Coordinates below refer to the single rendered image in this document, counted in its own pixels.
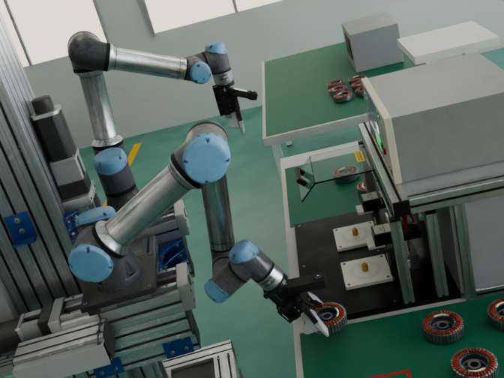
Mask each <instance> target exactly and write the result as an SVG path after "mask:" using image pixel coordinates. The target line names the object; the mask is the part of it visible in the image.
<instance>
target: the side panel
mask: <svg viewBox="0 0 504 378"><path fill-rule="evenodd" d="M453 210H454V221H455V226H456V232H457V243H458V248H459V254H460V264H461V271H462V276H463V287H464V292H465V293H464V297H465V298H466V300H467V301H469V300H470V299H480V298H484V297H488V296H495V295H499V294H503V293H504V194H503V195H499V196H493V197H489V198H485V199H479V200H475V201H472V202H465V203H461V204H457V205H453Z"/></svg>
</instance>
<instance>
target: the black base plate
mask: <svg viewBox="0 0 504 378"><path fill-rule="evenodd" d="M385 213H386V209H385V208H381V209H378V210H374V211H373V213H369V214H363V215H358V212H357V211H354V212H350V213H346V214H340V215H337V216H333V217H327V218H323V219H319V220H312V221H309V222H305V223H299V224H295V225H294V226H295V240H296V247H297V255H298V269H299V277H303V276H307V275H314V274H317V273H321V272H324V273H325V276H326V279H327V284H328V285H327V287H326V288H322V289H315V290H311V292H312V293H313V294H314V295H315V296H316V297H317V298H318V299H319V300H320V301H321V302H322V303H326V302H332V303H333V302H334V303H338V304H339V305H342V306H343V307H344V308H345V310H346V317H347V320H353V319H357V318H361V317H369V316H373V315H377V314H384V313H388V312H392V311H399V310H403V309H407V308H414V307H418V306H422V305H429V304H433V303H437V302H444V301H448V300H452V299H459V298H461V292H460V290H459V289H458V286H457V284H456V283H455V280H454V279H453V277H452V275H451V273H450V271H449V269H448V267H447V265H446V263H445V261H444V266H445V276H446V280H447V286H448V295H447V296H445V295H442V297H438V295H437V291H436V287H435V282H434V273H433V268H432V262H431V253H430V248H429V244H428V234H427V230H426V224H425V222H424V220H419V216H418V213H415V214H412V216H413V218H414V221H417V224H418V227H419V229H420V231H421V238H414V239H410V240H409V243H410V244H411V243H413V244H414V246H415V249H416V250H417V253H418V258H419V262H420V267H421V268H419V269H415V270H411V271H409V273H410V277H411V282H412V290H413V295H414V299H415V302H413V303H411V301H408V302H409V303H408V304H405V303H404V300H403V296H402V291H401V283H400V279H399V275H398V267H397V263H396V259H395V251H394V247H393V243H392V244H386V245H385V247H381V248H377V249H373V250H369V249H368V246H364V247H358V248H354V249H350V250H344V251H340V252H338V249H337V245H336V241H335V234H334V231H333V229H337V228H341V227H347V226H351V225H355V224H361V223H365V222H368V221H373V224H374V226H375V222H374V216H376V221H377V225H379V224H385V223H386V215H385ZM386 251H388V252H389V256H390V260H391V268H392V272H393V276H394V277H395V279H394V280H393V281H389V282H385V283H378V284H375V285H371V286H364V287H360V288H356V289H349V290H347V289H346V286H345V282H344V276H343V272H342V268H341V263H344V262H348V261H352V260H358V259H362V258H366V257H373V256H376V255H380V254H385V258H386V260H387V263H388V259H387V255H386ZM388 264H389V263H388Z"/></svg>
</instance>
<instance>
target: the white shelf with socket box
mask: <svg viewBox="0 0 504 378"><path fill-rule="evenodd" d="M397 45H398V46H399V48H400V49H401V50H402V51H403V52H404V53H405V54H406V55H407V56H408V57H409V59H410V60H411V61H412V62H413V63H414V64H415V65H419V64H422V63H425V62H431V61H434V60H438V59H444V58H447V57H450V56H456V55H460V54H462V56H463V55H466V54H470V53H476V52H479V50H481V49H484V48H488V47H494V46H497V45H500V36H498V35H496V34H494V33H493V32H491V31H489V30H487V29H486V28H484V27H482V26H480V25H479V24H477V23H475V22H473V21H469V22H464V23H461V24H457V25H452V26H449V27H445V28H440V29H436V30H433V31H427V32H424V33H421V34H415V35H412V36H409V37H403V38H400V39H397Z"/></svg>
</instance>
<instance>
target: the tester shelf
mask: <svg viewBox="0 0 504 378"><path fill-rule="evenodd" d="M358 128H359V132H360V135H361V138H362V140H363V143H364V145H365V148H366V149H367V153H368V154H369V156H370V159H371V162H372V164H373V167H374V169H375V170H376V174H377V175H378V178H379V181H380V183H381V185H382V188H383V190H384V192H385V195H386V197H387V199H388V202H389V204H390V206H391V209H392V211H393V213H394V216H395V217H396V218H399V217H402V216H406V215H411V214H415V213H419V212H426V211H429V210H433V209H440V208H443V207H447V206H453V205H457V204H461V203H468V202H472V201H475V200H482V199H485V198H489V197H495V196H499V195H503V194H504V160H501V161H498V162H494V163H488V164H485V165H481V166H474V167H470V168H467V169H461V170H457V171H454V172H447V173H443V174H439V175H433V176H430V177H426V178H420V179H416V180H412V181H406V182H402V183H401V184H395V183H394V182H393V180H392V177H391V176H390V173H389V171H388V169H387V167H386V165H385V163H384V160H383V158H382V156H381V154H380V152H379V150H378V148H377V145H376V143H375V142H374V139H373V137H372V135H371V129H370V125H369V121H366V122H362V123H359V124H358Z"/></svg>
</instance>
